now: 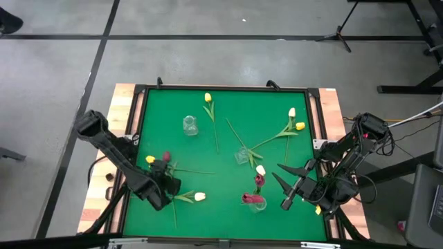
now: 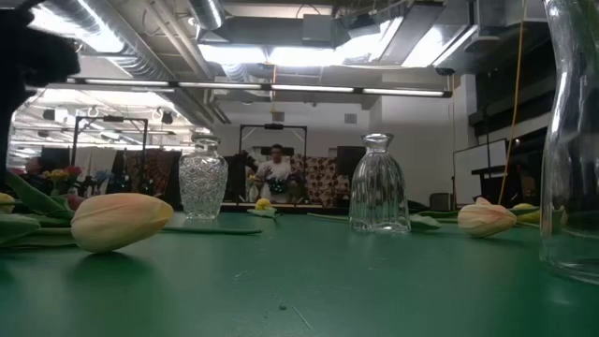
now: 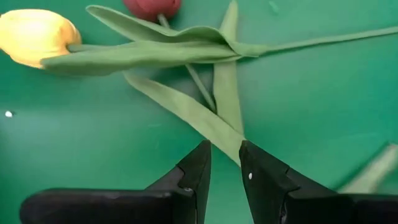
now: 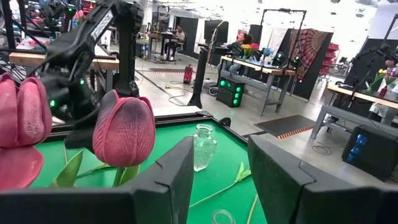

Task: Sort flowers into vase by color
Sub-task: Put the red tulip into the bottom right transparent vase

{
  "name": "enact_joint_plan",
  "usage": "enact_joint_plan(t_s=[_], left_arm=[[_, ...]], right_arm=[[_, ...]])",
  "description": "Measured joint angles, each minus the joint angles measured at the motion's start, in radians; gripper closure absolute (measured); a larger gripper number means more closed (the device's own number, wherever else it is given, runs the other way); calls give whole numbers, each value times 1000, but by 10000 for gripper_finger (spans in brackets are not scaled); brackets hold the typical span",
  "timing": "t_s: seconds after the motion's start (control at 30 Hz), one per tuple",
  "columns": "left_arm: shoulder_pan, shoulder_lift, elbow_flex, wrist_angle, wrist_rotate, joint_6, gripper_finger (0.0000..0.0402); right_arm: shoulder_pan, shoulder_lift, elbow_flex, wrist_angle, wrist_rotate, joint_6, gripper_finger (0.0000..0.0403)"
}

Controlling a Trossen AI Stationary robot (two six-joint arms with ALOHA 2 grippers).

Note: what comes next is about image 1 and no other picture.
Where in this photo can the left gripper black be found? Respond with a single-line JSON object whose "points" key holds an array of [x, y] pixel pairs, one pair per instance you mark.
{"points": [[162, 192]]}

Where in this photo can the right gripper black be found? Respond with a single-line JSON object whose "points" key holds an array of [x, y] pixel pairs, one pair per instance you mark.
{"points": [[322, 192]]}

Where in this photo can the yellow artificial tulip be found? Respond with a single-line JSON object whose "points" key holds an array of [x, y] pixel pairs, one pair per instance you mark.
{"points": [[300, 126], [207, 97], [150, 159]]}

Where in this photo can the red artificial tulip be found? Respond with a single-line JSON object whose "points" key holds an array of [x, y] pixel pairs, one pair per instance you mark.
{"points": [[259, 180], [252, 198], [167, 155]]}

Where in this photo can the white artificial tulip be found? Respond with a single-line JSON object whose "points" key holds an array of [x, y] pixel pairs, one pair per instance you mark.
{"points": [[260, 170], [199, 196], [291, 112]]}

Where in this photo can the ribbed glass vase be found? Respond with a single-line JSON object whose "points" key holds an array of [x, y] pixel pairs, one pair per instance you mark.
{"points": [[242, 155]]}

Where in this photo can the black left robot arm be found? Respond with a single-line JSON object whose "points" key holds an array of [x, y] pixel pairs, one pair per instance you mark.
{"points": [[114, 152]]}

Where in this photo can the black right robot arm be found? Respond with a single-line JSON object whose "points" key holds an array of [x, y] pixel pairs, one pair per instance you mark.
{"points": [[372, 126]]}

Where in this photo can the tall smooth glass vase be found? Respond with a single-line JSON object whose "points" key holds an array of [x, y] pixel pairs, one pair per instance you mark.
{"points": [[259, 207]]}

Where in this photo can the diamond-cut glass vase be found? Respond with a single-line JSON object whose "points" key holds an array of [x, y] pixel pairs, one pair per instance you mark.
{"points": [[190, 126]]}

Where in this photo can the white mounting plate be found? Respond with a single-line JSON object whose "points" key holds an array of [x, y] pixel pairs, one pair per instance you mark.
{"points": [[319, 142], [133, 138]]}

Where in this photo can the small dark knob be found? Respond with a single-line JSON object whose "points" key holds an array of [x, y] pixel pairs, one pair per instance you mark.
{"points": [[109, 176]]}

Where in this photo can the green table mat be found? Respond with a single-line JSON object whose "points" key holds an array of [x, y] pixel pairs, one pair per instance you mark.
{"points": [[225, 221]]}

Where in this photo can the black metal floor bar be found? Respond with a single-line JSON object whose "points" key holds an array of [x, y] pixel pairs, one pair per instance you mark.
{"points": [[398, 169]]}

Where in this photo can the small red object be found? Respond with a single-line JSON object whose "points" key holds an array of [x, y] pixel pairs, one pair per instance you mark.
{"points": [[400, 226]]}

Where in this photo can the stool base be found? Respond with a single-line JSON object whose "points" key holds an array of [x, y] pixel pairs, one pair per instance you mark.
{"points": [[12, 154]]}

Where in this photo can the dark keyboard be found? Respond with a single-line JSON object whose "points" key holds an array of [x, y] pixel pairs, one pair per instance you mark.
{"points": [[436, 207]]}

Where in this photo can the black tripod stand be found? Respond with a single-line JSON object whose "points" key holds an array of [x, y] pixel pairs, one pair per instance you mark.
{"points": [[337, 34]]}

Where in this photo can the person's dark shoe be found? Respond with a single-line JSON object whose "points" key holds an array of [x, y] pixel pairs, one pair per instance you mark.
{"points": [[8, 22]]}

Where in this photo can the metal bracket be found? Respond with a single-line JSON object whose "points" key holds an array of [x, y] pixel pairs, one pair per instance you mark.
{"points": [[126, 241], [320, 245]]}

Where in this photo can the black frame clamp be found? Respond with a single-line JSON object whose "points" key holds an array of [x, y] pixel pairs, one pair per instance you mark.
{"points": [[273, 84], [159, 82]]}

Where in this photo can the black metal table frame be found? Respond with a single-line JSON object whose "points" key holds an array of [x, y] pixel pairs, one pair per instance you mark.
{"points": [[408, 89]]}

